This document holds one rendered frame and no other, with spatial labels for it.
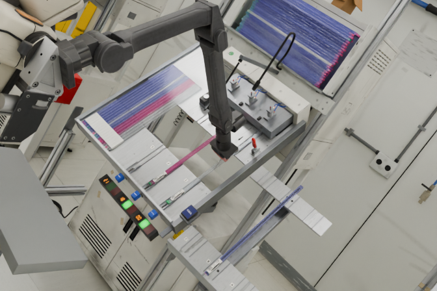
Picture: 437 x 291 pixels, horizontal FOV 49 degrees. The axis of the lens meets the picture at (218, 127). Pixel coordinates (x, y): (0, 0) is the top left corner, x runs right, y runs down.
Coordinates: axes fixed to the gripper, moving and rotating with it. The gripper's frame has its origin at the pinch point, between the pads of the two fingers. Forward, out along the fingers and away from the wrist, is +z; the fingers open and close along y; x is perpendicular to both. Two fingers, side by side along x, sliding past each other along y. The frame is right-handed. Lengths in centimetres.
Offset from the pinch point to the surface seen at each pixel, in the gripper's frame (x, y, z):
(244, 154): -7.6, -3.3, 0.9
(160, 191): 27.9, 6.0, 0.8
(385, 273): -84, -60, 159
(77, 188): 46, 61, 45
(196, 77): -21.4, 42.8, 1.0
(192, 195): 20.0, -3.4, 0.9
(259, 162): -9.9, -9.9, 1.9
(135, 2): -48, 135, 24
